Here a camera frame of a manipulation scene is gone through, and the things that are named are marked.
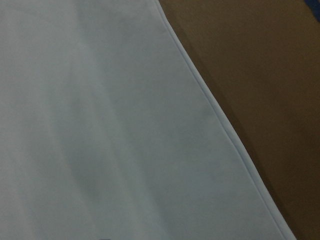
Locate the light blue t-shirt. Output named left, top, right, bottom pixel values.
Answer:
left=0, top=0, right=295, bottom=240

